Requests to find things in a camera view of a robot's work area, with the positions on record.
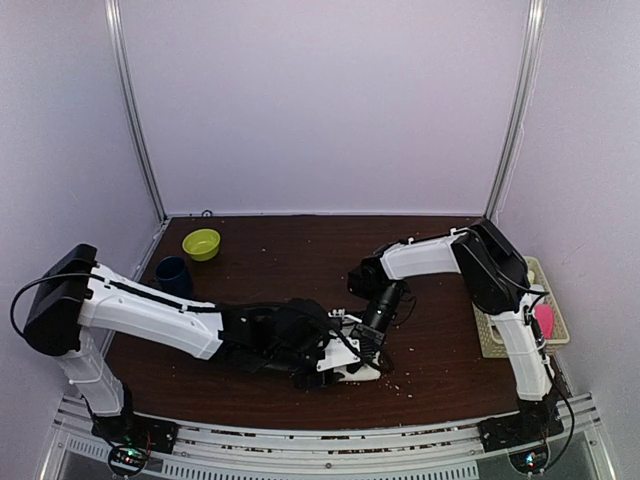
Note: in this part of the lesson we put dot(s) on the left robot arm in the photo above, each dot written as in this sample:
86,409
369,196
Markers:
77,293

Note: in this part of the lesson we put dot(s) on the green bowl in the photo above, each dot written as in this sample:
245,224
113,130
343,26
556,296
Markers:
202,245

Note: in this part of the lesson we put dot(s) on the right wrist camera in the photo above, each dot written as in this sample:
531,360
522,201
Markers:
344,316

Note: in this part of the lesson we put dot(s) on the aluminium frame post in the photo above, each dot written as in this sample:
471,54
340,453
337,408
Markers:
116,33
525,84

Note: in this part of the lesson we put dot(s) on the left aluminium frame post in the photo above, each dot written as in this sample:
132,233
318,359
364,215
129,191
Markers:
116,33

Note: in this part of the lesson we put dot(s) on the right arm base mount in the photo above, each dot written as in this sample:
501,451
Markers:
525,437

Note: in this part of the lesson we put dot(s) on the dark blue mug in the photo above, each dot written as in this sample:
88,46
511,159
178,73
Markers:
173,277

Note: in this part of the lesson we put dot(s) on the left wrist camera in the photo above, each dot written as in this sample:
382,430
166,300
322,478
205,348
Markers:
338,352

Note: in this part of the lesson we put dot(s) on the right aluminium frame post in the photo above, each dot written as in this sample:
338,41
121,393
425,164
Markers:
525,84

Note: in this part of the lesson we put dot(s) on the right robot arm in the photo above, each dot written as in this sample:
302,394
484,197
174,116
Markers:
495,276

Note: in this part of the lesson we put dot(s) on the pink towel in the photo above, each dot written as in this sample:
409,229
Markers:
545,317

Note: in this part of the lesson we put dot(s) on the aluminium front rail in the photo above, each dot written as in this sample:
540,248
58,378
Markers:
451,450

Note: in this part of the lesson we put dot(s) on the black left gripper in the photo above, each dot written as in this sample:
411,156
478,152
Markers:
315,382

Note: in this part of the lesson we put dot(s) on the beige plastic basket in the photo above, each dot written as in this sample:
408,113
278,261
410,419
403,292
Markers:
491,342

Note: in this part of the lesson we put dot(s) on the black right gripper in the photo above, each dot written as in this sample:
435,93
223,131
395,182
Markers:
374,346

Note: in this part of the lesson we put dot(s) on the white towel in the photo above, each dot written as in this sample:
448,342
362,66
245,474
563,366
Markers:
355,373

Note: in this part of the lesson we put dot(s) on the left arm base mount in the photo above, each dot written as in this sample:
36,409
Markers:
132,439

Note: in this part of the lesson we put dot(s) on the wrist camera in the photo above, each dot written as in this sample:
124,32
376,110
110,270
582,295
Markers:
338,352
344,316

